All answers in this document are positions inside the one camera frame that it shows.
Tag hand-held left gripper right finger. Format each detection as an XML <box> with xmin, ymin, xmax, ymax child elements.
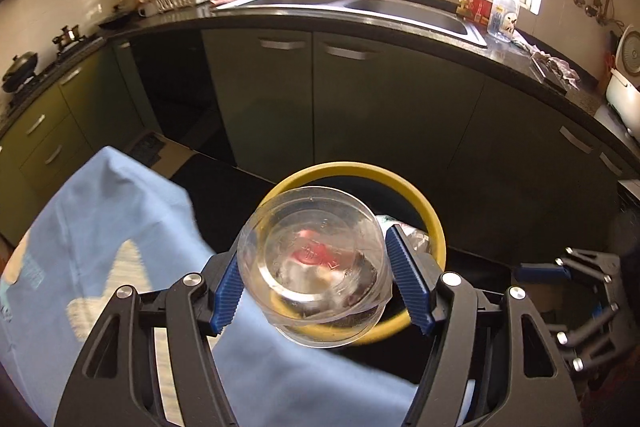
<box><xmin>384</xmin><ymin>223</ymin><xmax>586</xmax><ymax>427</ymax></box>

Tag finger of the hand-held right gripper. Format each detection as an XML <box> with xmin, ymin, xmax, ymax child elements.
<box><xmin>515</xmin><ymin>247</ymin><xmax>623</xmax><ymax>296</ymax></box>
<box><xmin>552</xmin><ymin>302</ymin><xmax>623</xmax><ymax>376</ymax></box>

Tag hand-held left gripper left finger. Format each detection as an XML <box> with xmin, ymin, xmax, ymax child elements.
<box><xmin>52</xmin><ymin>252</ymin><xmax>246</xmax><ymax>427</ymax></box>

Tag clear plastic cup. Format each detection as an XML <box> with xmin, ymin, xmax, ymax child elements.
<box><xmin>236</xmin><ymin>187</ymin><xmax>393</xmax><ymax>349</ymax></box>

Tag blue bin with yellow rim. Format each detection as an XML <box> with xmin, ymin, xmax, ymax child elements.
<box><xmin>260</xmin><ymin>162</ymin><xmax>447</xmax><ymax>348</ymax></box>

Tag blue tablecloth with white star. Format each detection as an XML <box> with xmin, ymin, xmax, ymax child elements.
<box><xmin>0</xmin><ymin>146</ymin><xmax>419</xmax><ymax>427</ymax></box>

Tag flat cardboard box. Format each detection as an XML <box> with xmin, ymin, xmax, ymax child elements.
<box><xmin>125</xmin><ymin>132</ymin><xmax>197</xmax><ymax>178</ymax></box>

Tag green kitchen cabinets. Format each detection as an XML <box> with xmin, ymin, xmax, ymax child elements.
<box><xmin>0</xmin><ymin>24</ymin><xmax>640</xmax><ymax>258</ymax></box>

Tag crumpled clear plastic bag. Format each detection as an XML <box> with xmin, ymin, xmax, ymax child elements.
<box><xmin>512</xmin><ymin>32</ymin><xmax>582</xmax><ymax>90</ymax></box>

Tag white rice cooker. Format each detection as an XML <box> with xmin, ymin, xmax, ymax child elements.
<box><xmin>606</xmin><ymin>24</ymin><xmax>640</xmax><ymax>130</ymax></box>

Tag clear plastic jar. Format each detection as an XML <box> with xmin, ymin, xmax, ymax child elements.
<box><xmin>487</xmin><ymin>0</ymin><xmax>521</xmax><ymax>44</ymax></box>

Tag steel kitchen sink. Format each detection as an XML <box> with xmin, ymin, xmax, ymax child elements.
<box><xmin>212</xmin><ymin>0</ymin><xmax>489</xmax><ymax>50</ymax></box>

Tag red box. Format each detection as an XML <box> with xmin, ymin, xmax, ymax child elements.
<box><xmin>456</xmin><ymin>0</ymin><xmax>494</xmax><ymax>26</ymax></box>

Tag gas stove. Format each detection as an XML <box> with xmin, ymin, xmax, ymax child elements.
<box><xmin>0</xmin><ymin>27</ymin><xmax>104</xmax><ymax>108</ymax></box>

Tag black frying pan with lid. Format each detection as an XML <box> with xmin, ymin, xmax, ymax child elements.
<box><xmin>97</xmin><ymin>14</ymin><xmax>139</xmax><ymax>32</ymax></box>

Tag black wok with lid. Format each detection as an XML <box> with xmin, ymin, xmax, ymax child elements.
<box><xmin>0</xmin><ymin>52</ymin><xmax>41</xmax><ymax>94</ymax></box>

